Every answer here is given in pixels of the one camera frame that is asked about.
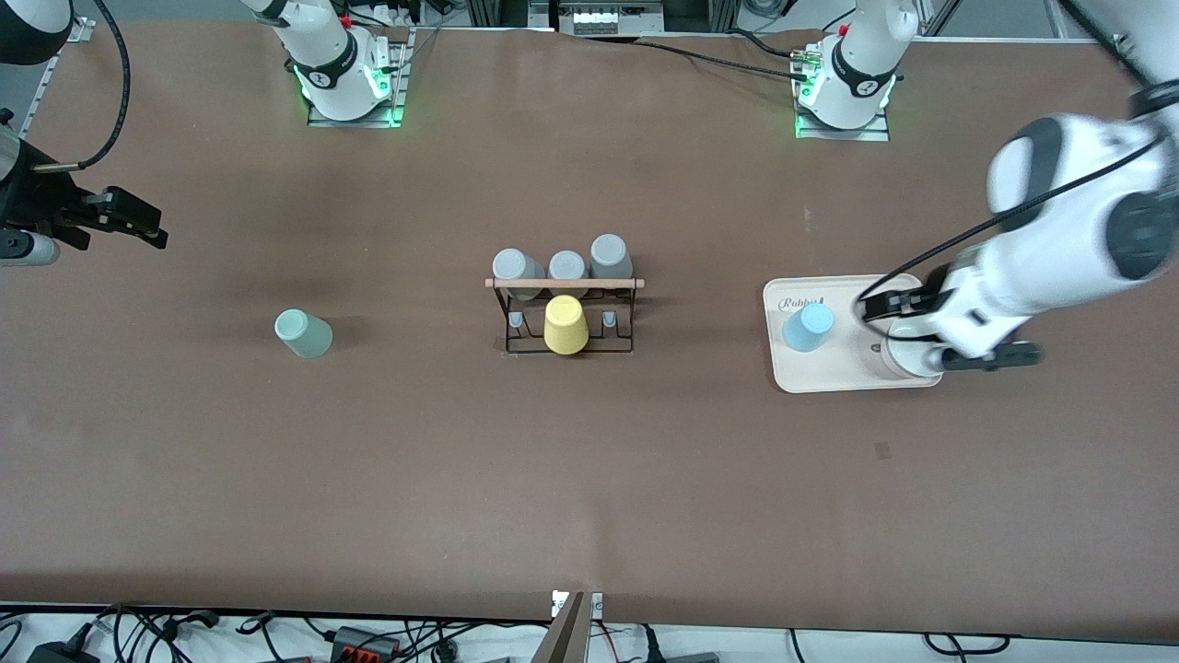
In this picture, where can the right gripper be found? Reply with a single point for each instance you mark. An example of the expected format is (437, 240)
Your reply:
(35, 199)

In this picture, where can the aluminium corner bracket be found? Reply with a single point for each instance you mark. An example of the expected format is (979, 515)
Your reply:
(83, 29)
(1119, 44)

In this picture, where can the beige tray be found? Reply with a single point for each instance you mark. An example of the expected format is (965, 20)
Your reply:
(829, 368)

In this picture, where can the black orange connector block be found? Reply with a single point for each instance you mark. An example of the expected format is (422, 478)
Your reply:
(364, 643)

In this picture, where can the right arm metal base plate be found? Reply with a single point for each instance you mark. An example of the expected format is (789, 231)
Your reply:
(399, 87)

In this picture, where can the grey metal post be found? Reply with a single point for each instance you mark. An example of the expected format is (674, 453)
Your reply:
(564, 640)

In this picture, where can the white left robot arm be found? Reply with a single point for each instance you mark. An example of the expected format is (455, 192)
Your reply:
(1087, 230)

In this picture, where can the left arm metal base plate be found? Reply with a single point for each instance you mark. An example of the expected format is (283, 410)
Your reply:
(870, 134)

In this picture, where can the white bracket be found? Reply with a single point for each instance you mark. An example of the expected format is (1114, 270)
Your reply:
(596, 604)

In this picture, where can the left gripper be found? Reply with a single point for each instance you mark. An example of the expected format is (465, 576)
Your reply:
(910, 301)

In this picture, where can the grey cup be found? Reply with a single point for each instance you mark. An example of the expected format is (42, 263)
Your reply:
(518, 267)
(610, 253)
(568, 265)

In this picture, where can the yellow cup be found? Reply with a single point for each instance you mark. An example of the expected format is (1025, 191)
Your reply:
(565, 322)

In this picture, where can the white bowl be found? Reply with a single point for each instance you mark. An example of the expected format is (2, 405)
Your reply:
(907, 364)

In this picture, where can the light blue cup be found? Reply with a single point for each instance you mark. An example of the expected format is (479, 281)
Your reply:
(808, 330)

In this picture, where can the grey device box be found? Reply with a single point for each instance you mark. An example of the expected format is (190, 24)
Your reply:
(594, 18)

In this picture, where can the mint green cup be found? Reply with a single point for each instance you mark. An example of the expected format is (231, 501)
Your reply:
(309, 339)

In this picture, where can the black power adapter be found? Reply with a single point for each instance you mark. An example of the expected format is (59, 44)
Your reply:
(60, 654)

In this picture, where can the white power strip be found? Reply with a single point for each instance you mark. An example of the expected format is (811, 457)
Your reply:
(405, 14)

